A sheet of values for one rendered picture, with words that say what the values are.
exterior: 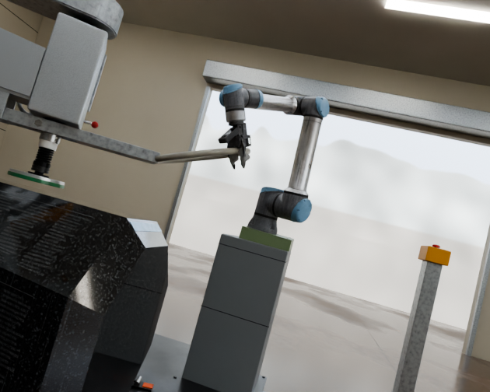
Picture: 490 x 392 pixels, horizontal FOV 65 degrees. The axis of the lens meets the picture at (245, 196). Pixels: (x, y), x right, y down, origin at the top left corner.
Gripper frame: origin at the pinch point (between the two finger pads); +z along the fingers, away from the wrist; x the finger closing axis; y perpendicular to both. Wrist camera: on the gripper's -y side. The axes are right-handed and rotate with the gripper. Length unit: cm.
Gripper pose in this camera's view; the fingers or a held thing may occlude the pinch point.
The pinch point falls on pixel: (237, 166)
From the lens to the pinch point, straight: 175.0
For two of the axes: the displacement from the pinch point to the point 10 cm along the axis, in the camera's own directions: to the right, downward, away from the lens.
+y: 6.2, -1.2, 7.8
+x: -7.8, 0.3, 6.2
